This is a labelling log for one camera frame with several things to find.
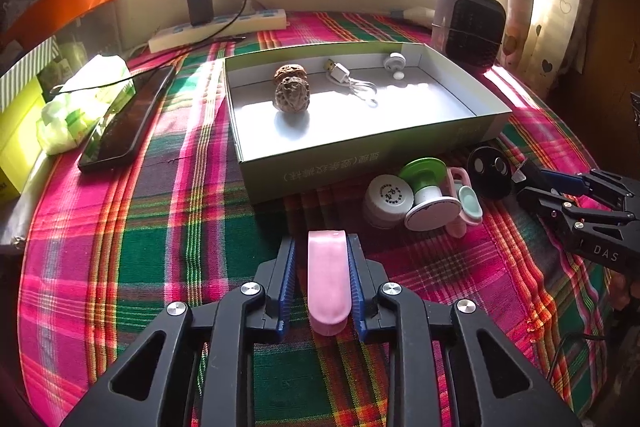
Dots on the small white space heater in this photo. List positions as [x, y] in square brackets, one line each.
[470, 27]

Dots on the green white spool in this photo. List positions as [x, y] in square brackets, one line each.
[430, 212]

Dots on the yellow-green box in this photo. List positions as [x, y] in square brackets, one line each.
[20, 132]

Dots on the white power strip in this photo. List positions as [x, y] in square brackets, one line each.
[175, 39]

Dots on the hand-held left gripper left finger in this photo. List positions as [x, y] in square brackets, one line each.
[285, 287]

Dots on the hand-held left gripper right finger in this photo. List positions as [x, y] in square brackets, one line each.
[356, 282]

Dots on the glass tank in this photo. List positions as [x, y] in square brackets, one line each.
[90, 32]

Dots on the black round device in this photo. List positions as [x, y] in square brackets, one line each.
[487, 182]

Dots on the plain pink clip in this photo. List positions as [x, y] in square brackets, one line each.
[327, 282]

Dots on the white round suction hook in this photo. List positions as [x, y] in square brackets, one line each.
[395, 62]

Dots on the green white cardboard box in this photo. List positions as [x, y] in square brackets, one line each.
[350, 122]

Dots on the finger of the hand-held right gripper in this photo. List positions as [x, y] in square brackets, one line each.
[550, 207]
[562, 181]

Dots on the black charger adapter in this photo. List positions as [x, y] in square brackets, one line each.
[200, 9]

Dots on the plaid tablecloth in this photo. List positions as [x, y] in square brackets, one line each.
[150, 207]

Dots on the brown walnut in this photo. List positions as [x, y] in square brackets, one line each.
[292, 96]
[285, 71]

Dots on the striped box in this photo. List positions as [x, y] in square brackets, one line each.
[30, 62]

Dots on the dark wooden cabinet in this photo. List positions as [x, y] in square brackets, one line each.
[615, 57]

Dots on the black smartphone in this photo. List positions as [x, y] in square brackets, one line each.
[125, 127]

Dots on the green tissue packet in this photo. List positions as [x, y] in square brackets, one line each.
[80, 107]

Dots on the pink clip with pale pad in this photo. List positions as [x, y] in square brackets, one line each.
[470, 202]

